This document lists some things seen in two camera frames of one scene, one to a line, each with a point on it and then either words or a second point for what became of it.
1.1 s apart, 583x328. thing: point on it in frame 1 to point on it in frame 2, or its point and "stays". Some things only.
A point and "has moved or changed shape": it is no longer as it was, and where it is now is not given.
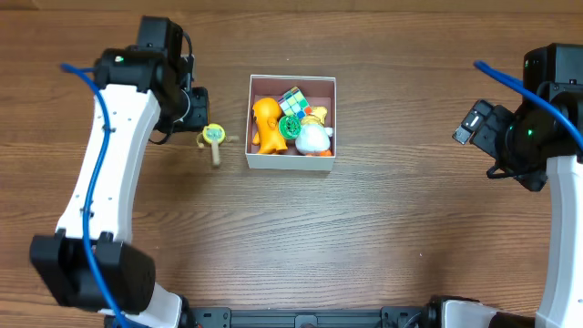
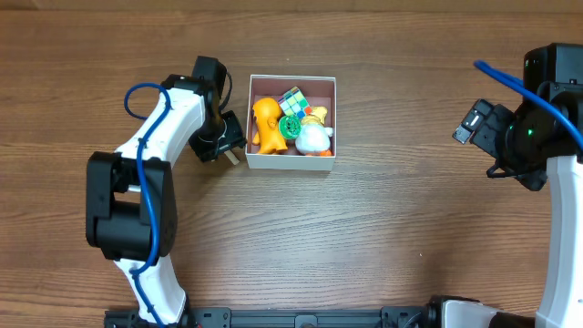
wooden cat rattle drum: [213, 134] has moved or changed shape
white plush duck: [313, 138] stays
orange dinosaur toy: [269, 137] stays
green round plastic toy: [290, 127] stays
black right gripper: [490, 132] stays
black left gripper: [199, 109] to [218, 148]
